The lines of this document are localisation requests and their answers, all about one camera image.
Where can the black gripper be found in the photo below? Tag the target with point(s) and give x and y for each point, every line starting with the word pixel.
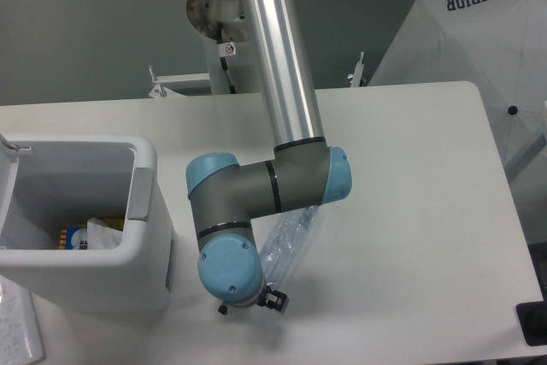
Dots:
pixel 265 296

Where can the black device at edge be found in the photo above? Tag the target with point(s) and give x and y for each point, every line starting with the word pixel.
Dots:
pixel 532 318

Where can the white umbrella with lettering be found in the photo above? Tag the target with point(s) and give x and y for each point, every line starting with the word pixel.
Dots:
pixel 498 45

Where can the white plastic trash can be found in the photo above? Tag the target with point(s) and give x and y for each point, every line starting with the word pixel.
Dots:
pixel 51 181

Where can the white metal base bracket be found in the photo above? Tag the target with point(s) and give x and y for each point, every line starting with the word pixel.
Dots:
pixel 200 84

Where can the clear crushed plastic bottle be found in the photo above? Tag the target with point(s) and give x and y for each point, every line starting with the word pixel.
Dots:
pixel 285 243

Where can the clear plastic bag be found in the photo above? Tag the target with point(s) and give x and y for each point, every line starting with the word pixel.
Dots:
pixel 102 237

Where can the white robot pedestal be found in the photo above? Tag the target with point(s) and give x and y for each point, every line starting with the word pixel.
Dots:
pixel 231 60

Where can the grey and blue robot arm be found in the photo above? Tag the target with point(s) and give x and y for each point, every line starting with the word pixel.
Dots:
pixel 304 173

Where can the white notepad with writing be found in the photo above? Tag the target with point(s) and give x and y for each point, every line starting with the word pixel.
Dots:
pixel 21 341

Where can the yellow blue snack package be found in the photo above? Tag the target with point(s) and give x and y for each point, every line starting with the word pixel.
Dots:
pixel 75 238

